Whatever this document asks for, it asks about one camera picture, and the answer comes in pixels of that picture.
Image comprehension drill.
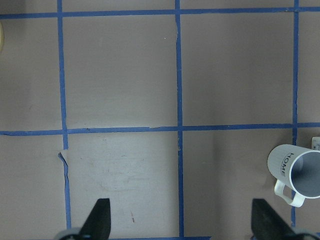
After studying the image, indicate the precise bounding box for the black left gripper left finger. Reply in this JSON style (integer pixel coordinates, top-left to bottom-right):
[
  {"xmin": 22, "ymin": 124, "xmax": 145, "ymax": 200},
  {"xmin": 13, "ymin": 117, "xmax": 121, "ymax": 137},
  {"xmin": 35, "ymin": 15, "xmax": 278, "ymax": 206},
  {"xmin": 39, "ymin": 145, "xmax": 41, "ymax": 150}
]
[{"xmin": 78, "ymin": 198, "xmax": 111, "ymax": 240}]

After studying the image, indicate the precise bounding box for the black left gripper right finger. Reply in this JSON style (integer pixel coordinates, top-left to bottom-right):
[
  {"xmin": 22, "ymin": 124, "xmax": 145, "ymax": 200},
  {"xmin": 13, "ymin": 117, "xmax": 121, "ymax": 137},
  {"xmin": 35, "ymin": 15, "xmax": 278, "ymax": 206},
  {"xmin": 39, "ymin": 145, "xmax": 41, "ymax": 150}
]
[{"xmin": 251, "ymin": 198, "xmax": 296, "ymax": 240}]

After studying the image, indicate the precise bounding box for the white ribbed mug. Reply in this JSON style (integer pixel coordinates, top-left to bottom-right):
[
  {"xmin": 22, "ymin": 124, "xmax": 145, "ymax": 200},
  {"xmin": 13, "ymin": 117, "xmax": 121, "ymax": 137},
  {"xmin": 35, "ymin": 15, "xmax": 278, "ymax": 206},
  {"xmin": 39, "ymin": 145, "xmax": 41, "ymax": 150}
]
[{"xmin": 267, "ymin": 144, "xmax": 320, "ymax": 208}]

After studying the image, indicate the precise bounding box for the blue white milk carton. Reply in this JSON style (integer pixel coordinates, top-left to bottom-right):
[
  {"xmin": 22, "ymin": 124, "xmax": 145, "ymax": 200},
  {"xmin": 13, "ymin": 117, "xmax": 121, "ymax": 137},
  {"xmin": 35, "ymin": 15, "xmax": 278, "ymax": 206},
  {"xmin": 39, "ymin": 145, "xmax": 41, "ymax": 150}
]
[{"xmin": 311, "ymin": 136, "xmax": 320, "ymax": 151}]

